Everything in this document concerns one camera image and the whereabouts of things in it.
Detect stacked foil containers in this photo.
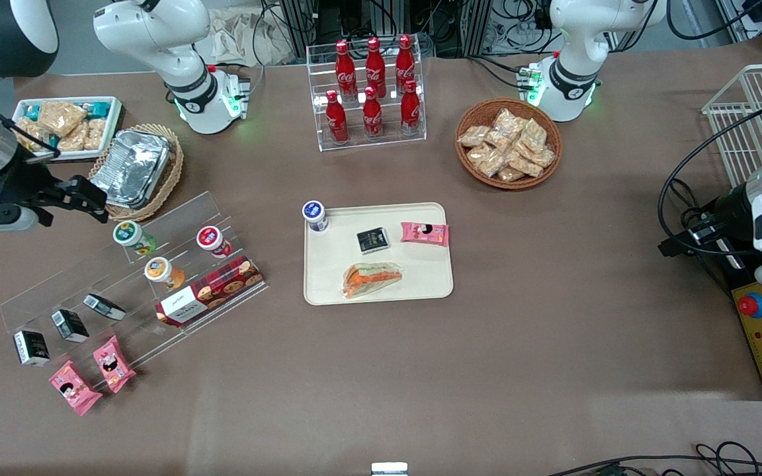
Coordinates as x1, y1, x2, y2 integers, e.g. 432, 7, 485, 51
89, 129, 173, 210

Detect rice cracker packet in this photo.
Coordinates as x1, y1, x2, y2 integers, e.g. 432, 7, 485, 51
38, 99, 88, 138
57, 124, 89, 153
17, 119, 48, 150
83, 118, 108, 151

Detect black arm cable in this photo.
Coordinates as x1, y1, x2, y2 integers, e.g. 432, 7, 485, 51
0, 75, 62, 159
657, 106, 762, 258

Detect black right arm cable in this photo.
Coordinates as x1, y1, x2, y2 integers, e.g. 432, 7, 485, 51
0, 75, 62, 159

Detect green lid cup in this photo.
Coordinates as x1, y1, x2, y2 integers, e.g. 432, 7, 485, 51
112, 220, 157, 257

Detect round wicker basket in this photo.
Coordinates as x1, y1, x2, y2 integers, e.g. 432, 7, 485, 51
454, 98, 563, 190

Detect aluminium frame rack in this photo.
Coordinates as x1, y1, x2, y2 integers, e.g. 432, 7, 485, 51
275, 0, 557, 59

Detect orange lid cup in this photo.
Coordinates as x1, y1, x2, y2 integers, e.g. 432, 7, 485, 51
144, 257, 187, 290

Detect pink snack packet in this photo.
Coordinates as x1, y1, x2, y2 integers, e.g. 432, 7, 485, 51
400, 221, 450, 247
48, 360, 103, 417
93, 335, 137, 395

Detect beige plastic serving tray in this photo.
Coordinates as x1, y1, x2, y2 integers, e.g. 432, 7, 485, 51
304, 202, 454, 306

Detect clear acrylic stepped shelf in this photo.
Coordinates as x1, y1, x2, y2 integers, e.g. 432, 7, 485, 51
0, 190, 269, 391

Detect black floor cables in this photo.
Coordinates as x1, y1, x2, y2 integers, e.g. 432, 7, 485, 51
546, 442, 762, 476

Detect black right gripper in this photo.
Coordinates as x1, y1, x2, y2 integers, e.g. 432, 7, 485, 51
0, 149, 110, 227

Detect red cola bottle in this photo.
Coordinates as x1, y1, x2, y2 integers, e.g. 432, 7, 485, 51
395, 34, 416, 93
400, 79, 421, 135
362, 86, 383, 139
335, 40, 358, 101
364, 36, 387, 99
325, 90, 349, 144

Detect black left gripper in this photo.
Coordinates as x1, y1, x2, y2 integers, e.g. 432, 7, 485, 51
657, 184, 760, 258

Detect blue lid yogurt cup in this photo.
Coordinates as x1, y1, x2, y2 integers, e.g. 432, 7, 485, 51
302, 200, 329, 233

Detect white wire basket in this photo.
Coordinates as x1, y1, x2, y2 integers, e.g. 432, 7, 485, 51
701, 63, 762, 189

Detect red lid cup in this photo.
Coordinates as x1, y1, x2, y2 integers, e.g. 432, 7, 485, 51
196, 225, 233, 258

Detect red tartan cookie box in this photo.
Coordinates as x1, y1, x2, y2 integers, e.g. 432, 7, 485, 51
155, 257, 265, 328

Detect small black box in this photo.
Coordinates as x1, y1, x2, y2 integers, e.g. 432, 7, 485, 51
13, 329, 51, 366
83, 294, 126, 321
51, 309, 89, 343
357, 226, 390, 256

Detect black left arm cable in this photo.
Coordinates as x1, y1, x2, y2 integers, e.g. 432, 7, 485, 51
657, 106, 762, 258

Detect triangular sandwich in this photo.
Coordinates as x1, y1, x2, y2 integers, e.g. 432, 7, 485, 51
343, 262, 403, 300

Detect beige crumpled cloth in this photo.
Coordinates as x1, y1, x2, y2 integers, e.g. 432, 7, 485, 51
196, 7, 306, 67

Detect oval wicker basket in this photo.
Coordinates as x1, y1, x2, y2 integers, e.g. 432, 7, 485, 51
87, 123, 185, 222

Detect white rectangular bin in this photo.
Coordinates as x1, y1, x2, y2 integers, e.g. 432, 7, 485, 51
12, 97, 124, 163

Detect clear acrylic bottle rack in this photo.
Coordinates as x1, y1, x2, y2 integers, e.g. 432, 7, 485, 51
306, 41, 427, 153

